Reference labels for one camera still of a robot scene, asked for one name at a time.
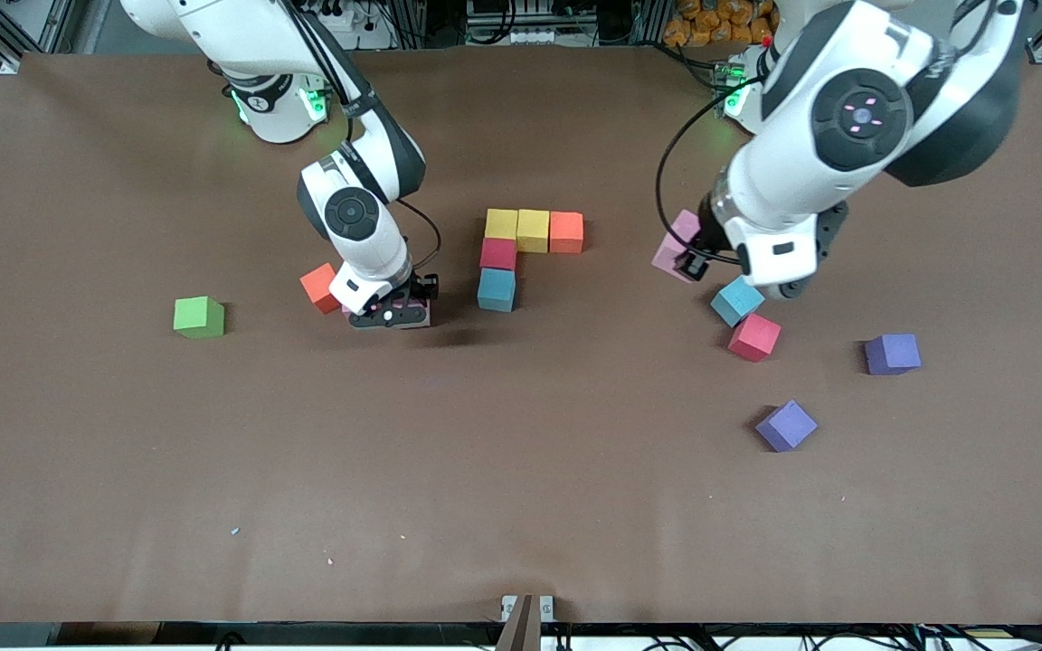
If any orange foam cube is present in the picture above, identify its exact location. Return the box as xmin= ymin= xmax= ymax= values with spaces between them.
xmin=299 ymin=263 xmax=343 ymax=315
xmin=549 ymin=212 xmax=585 ymax=255

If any blue foam cube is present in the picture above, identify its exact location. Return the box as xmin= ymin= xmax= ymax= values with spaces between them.
xmin=477 ymin=268 xmax=517 ymax=313
xmin=710 ymin=275 xmax=767 ymax=328

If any small metal bracket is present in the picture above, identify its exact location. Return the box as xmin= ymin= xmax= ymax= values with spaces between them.
xmin=500 ymin=594 xmax=556 ymax=625

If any brown wooden beam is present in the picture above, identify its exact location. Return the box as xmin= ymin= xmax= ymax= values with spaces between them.
xmin=496 ymin=595 xmax=543 ymax=651

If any white power strip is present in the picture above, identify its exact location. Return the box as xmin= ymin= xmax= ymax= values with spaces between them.
xmin=317 ymin=0 xmax=395 ymax=28

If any brown table cover sheet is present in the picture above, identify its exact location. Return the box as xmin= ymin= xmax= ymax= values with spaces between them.
xmin=0 ymin=43 xmax=1042 ymax=625

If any purple foam cube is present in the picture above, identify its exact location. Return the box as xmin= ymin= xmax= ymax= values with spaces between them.
xmin=865 ymin=333 xmax=923 ymax=376
xmin=753 ymin=400 xmax=819 ymax=453

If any red foam cube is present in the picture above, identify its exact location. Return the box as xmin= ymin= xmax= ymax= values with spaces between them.
xmin=479 ymin=237 xmax=519 ymax=272
xmin=727 ymin=313 xmax=782 ymax=363

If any pile of orange fruit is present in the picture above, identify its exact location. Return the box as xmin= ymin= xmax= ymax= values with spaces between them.
xmin=664 ymin=0 xmax=777 ymax=48

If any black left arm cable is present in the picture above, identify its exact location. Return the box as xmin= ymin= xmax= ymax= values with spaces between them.
xmin=655 ymin=72 xmax=766 ymax=268

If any green foam cube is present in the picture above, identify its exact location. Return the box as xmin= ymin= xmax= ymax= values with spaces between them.
xmin=173 ymin=296 xmax=225 ymax=340

